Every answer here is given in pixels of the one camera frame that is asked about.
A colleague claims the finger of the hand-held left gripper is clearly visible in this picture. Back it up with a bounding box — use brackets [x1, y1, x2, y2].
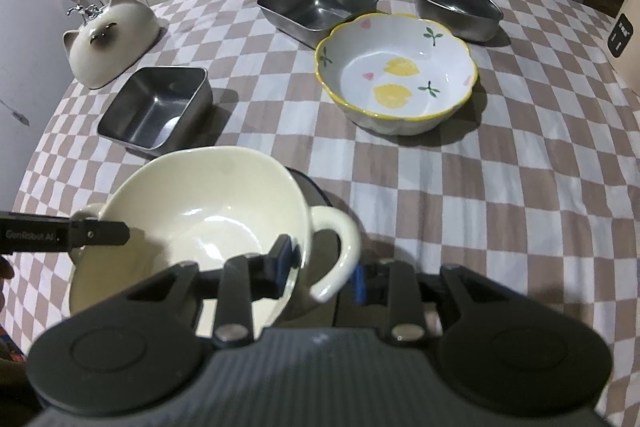
[69, 219, 131, 249]

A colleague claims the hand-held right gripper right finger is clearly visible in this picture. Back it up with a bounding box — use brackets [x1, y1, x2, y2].
[351, 259, 501, 345]

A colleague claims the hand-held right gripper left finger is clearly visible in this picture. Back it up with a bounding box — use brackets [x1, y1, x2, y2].
[122, 234, 303, 342]

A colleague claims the cream bowl with handles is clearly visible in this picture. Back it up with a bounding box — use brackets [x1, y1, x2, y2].
[67, 146, 362, 338]

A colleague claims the shallow rectangular steel container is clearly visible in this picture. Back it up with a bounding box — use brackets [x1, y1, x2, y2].
[256, 0, 380, 49]

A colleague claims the deep square steel container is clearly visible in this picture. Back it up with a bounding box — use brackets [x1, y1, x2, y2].
[96, 66, 213, 159]

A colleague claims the cat-shaped ceramic dish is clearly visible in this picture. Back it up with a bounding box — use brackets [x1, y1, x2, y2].
[62, 0, 162, 89]

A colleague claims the brown white checkered tablecloth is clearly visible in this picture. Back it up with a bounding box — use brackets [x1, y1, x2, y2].
[10, 0, 640, 427]

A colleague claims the white refrigerator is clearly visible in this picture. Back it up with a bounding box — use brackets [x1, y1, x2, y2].
[0, 0, 76, 142]

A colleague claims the floral bowl with yellow rim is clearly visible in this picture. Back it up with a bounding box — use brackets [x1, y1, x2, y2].
[314, 13, 479, 136]

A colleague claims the small silver ornament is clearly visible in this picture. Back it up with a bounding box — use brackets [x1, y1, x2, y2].
[66, 0, 100, 24]

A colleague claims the oval steel bowl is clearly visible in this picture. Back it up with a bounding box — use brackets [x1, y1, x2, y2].
[414, 0, 504, 44]

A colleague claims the cream soy milk maker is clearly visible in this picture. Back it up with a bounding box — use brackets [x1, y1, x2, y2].
[606, 0, 640, 98]

